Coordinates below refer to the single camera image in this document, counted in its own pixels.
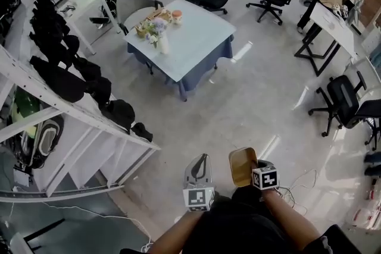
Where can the white and red device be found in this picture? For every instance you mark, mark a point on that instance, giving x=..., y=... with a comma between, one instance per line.
x=364, y=214

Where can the person's right forearm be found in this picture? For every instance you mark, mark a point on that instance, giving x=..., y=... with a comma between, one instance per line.
x=287, y=217

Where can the glass-topped table with blue cloth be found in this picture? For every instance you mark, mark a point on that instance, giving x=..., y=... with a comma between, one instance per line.
x=193, y=44

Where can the white vase with purple flowers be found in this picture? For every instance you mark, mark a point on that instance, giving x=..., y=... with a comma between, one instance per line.
x=163, y=41

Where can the grey and black backpack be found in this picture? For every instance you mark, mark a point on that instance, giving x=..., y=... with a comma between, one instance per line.
x=47, y=139

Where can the dark shoes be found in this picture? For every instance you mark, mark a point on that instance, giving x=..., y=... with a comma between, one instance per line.
x=373, y=163

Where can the tan plastic container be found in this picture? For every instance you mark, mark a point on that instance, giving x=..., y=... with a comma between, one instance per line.
x=242, y=168

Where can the grey armchair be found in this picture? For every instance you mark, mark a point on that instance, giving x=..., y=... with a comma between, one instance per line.
x=135, y=4

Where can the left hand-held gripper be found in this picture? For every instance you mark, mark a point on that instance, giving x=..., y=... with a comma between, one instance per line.
x=198, y=198

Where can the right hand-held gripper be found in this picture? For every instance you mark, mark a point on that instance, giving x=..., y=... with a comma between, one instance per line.
x=265, y=178

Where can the person's black clothing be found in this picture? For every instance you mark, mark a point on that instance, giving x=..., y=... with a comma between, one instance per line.
x=238, y=226

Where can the person's left forearm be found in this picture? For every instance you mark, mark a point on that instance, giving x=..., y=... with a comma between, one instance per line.
x=175, y=232

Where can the green bag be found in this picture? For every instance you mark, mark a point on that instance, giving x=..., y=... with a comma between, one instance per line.
x=25, y=107

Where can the white metal shelf rack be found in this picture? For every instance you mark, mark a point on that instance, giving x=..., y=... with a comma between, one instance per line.
x=59, y=116

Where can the white jar with orange lid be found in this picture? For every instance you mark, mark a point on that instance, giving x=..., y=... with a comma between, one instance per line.
x=177, y=17

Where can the black backpack with white print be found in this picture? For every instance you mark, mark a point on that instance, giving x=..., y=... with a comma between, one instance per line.
x=109, y=7

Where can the white desk with black legs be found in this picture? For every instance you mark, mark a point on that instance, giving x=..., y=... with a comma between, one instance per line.
x=330, y=26

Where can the wooden basket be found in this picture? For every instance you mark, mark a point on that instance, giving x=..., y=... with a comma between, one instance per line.
x=150, y=18

